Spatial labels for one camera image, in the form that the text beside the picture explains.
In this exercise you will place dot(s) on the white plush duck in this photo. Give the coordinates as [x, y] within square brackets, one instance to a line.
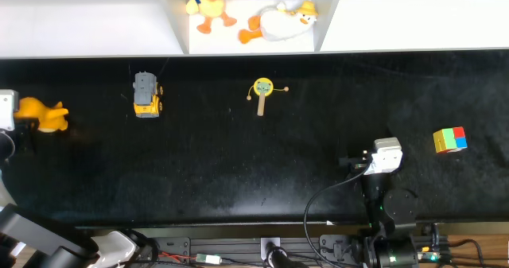
[280, 23]

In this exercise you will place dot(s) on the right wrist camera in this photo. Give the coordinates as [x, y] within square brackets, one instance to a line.
[385, 156]

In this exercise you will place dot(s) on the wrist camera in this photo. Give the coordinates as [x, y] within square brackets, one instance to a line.
[7, 109]
[385, 156]

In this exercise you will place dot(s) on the mounting rail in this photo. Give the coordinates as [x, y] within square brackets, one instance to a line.
[238, 246]

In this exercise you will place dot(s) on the grey and yellow toy truck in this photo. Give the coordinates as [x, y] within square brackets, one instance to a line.
[146, 97]

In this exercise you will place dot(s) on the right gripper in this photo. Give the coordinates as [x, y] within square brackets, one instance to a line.
[354, 161]

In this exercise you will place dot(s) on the white shelf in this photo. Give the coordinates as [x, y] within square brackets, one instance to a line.
[99, 29]

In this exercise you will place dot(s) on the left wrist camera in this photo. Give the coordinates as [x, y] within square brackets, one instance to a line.
[7, 109]

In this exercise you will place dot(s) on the yellow plush duck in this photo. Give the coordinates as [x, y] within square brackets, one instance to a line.
[211, 5]

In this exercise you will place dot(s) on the many-coloured puzzle cube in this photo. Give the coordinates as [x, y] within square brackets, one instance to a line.
[449, 140]

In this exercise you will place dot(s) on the orange rubber dinosaur toy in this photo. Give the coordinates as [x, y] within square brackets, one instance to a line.
[43, 115]

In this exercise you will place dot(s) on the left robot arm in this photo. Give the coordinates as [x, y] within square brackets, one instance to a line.
[40, 232]

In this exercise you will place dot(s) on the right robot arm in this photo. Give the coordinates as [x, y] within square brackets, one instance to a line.
[399, 208]

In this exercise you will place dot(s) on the yellow rattle drum toy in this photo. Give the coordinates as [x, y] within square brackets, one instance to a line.
[263, 88]

